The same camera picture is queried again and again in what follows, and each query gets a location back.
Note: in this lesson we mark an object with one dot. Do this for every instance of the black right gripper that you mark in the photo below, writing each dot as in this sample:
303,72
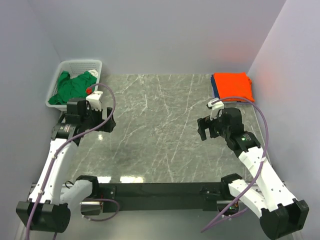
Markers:
203,123

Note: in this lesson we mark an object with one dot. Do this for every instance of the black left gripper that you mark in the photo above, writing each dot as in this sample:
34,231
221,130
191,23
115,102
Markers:
108,126

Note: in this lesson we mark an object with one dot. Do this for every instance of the green t shirt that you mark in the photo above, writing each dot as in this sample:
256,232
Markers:
68,88

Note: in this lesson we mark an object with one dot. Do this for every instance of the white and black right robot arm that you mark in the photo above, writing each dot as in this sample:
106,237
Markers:
278,210

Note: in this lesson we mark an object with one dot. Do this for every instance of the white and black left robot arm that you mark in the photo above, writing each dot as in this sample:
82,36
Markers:
48,209

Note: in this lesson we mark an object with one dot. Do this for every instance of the folded blue t shirt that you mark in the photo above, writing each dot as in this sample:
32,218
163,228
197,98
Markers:
213,87

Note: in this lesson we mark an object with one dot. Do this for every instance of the white crumpled t shirt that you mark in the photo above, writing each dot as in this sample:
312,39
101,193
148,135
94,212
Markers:
94,73

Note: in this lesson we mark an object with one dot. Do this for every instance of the folded orange t shirt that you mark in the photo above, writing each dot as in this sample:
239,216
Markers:
238,83

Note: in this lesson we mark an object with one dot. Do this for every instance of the white plastic laundry basket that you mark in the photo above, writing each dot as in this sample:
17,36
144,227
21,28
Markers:
74,67

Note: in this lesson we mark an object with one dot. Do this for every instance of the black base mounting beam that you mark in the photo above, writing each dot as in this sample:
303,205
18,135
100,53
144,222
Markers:
164,196

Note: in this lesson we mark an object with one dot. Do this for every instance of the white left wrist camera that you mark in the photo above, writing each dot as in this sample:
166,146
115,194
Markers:
95,100

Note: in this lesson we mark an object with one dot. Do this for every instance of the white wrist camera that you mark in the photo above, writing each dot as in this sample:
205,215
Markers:
215,105
95,100

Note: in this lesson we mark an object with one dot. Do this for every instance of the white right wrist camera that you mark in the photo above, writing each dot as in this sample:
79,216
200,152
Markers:
215,105

